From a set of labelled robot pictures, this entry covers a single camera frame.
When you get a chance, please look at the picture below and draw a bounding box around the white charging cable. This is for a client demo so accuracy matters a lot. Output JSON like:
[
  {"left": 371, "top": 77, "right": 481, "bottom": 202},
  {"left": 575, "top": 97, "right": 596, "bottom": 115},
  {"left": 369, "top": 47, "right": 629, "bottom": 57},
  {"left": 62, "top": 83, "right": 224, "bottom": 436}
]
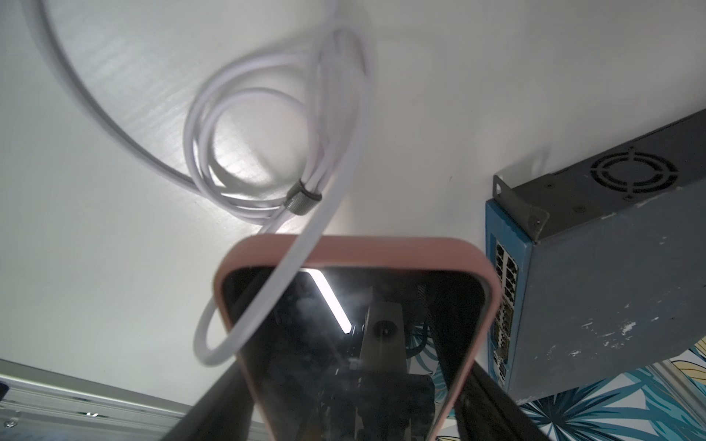
[{"left": 18, "top": 0, "right": 379, "bottom": 368}]

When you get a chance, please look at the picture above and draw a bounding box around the aluminium front rail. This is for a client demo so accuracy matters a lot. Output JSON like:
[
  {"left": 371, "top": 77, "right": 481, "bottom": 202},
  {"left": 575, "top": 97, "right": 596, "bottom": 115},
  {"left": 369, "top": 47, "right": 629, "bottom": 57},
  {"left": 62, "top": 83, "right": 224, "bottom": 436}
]
[{"left": 1, "top": 359, "right": 190, "bottom": 440}]

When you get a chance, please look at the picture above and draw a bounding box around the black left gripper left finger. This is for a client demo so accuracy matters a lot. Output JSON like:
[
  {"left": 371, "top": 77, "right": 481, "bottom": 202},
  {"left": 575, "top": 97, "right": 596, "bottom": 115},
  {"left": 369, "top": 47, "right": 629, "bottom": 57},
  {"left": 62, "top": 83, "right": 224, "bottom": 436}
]
[{"left": 162, "top": 362, "right": 255, "bottom": 441}]

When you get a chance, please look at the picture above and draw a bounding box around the black phone pink case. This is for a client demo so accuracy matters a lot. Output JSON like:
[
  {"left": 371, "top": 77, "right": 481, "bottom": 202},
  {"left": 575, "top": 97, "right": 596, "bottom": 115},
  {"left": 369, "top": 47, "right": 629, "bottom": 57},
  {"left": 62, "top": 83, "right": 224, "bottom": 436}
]
[{"left": 236, "top": 236, "right": 501, "bottom": 440}]

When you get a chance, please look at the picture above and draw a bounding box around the grey blue network switch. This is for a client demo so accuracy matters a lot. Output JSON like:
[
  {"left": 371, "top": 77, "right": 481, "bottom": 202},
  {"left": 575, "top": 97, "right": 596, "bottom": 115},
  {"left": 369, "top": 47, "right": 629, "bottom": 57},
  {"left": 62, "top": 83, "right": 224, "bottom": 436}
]
[{"left": 485, "top": 112, "right": 705, "bottom": 402}]

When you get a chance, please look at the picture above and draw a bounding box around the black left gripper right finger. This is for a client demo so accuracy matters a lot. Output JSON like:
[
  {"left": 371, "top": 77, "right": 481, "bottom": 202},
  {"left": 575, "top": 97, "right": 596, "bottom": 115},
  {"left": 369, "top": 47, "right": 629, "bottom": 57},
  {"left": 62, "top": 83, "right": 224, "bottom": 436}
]
[{"left": 454, "top": 364, "right": 549, "bottom": 441}]

